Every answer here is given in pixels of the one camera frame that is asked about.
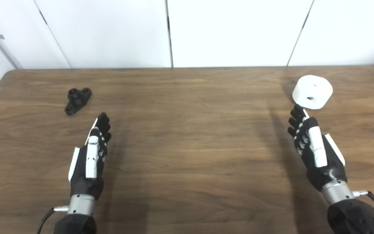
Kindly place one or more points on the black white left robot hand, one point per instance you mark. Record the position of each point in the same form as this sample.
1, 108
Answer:
91, 156

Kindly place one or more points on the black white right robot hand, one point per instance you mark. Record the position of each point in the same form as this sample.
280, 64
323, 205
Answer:
317, 149

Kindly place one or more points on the black plastic holder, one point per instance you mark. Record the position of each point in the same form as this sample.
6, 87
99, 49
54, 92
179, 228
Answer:
76, 101

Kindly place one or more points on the round white plastic piece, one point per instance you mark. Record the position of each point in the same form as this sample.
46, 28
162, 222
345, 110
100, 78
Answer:
313, 89

